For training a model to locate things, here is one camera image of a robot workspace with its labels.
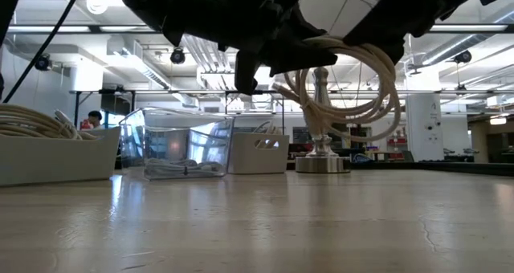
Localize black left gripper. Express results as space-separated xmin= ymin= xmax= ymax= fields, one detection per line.
xmin=160 ymin=0 xmax=339 ymax=96

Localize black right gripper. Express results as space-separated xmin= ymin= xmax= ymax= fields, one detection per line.
xmin=342 ymin=0 xmax=483 ymax=66

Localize beige cable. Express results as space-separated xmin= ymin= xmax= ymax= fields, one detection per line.
xmin=0 ymin=103 xmax=99 ymax=141
xmin=271 ymin=35 xmax=403 ymax=144
xmin=251 ymin=120 xmax=283 ymax=136

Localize white USB cable bundle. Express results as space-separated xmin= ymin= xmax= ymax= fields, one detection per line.
xmin=143 ymin=157 xmax=194 ymax=178
xmin=182 ymin=160 xmax=225 ymax=177

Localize black ceiling spotlight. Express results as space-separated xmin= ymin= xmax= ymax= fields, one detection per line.
xmin=33 ymin=52 xmax=54 ymax=72
xmin=452 ymin=49 xmax=473 ymax=64
xmin=169 ymin=47 xmax=187 ymax=66

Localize white round column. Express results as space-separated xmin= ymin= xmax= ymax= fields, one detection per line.
xmin=405 ymin=93 xmax=445 ymax=162

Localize silver lamp with white shade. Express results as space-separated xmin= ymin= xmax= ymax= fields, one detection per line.
xmin=294 ymin=0 xmax=381 ymax=174

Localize clear plastic bin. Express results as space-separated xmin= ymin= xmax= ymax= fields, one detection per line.
xmin=118 ymin=106 xmax=235 ymax=181

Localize person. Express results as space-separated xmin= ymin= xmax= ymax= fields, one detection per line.
xmin=87 ymin=110 xmax=104 ymax=130

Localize large white plastic bin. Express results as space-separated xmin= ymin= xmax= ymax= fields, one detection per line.
xmin=0 ymin=125 xmax=122 ymax=187

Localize black metal frame stand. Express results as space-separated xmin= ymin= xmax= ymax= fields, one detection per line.
xmin=223 ymin=89 xmax=287 ymax=134
xmin=71 ymin=88 xmax=137 ymax=128

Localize small white handled bin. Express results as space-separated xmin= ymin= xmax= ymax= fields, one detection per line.
xmin=227 ymin=132 xmax=291 ymax=176

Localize black hanging cable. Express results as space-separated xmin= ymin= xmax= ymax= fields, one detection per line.
xmin=2 ymin=0 xmax=86 ymax=104

